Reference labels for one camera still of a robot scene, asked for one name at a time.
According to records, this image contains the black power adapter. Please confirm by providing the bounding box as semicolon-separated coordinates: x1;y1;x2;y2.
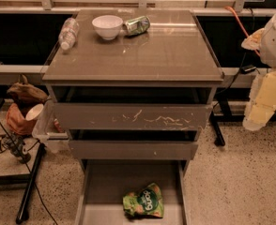
240;65;256;74

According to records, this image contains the green soda can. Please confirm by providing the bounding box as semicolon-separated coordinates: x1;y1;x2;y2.
124;16;150;37

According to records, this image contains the black floor cable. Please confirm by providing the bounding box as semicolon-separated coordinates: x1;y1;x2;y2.
0;109;59;225

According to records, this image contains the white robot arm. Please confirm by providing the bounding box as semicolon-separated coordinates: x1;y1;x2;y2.
241;13;276;131

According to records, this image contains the white bowl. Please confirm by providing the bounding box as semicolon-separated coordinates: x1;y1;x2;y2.
92;15;123;40

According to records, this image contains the clear plastic water bottle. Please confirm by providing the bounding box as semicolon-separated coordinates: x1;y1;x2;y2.
58;18;80;51

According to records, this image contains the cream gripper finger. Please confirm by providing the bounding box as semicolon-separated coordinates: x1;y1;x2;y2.
242;70;276;131
241;28;264;51

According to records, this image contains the bottom grey open drawer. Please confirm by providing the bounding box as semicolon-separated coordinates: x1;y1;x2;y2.
75;160;190;225

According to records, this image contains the grey drawer cabinet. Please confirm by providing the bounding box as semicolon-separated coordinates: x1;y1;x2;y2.
41;8;224;225

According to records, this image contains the middle grey drawer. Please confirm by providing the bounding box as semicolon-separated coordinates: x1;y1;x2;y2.
69;141;198;160

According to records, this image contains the orange cable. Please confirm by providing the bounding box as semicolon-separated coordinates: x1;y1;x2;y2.
224;5;261;57

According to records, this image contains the top grey drawer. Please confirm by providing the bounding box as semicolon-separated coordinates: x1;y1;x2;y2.
54;103;211;131

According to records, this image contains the small grey clamp device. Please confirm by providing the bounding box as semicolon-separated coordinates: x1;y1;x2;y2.
1;133;31;164

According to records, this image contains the white cup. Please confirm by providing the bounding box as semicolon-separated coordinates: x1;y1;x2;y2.
25;104;44;121

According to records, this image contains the black stand leg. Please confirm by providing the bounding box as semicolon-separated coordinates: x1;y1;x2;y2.
15;143;46;225

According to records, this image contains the green rice chip bag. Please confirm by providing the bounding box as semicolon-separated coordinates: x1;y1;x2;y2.
123;183;164;218

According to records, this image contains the clear plastic bin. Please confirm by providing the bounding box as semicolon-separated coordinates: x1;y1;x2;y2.
32;100;69;153

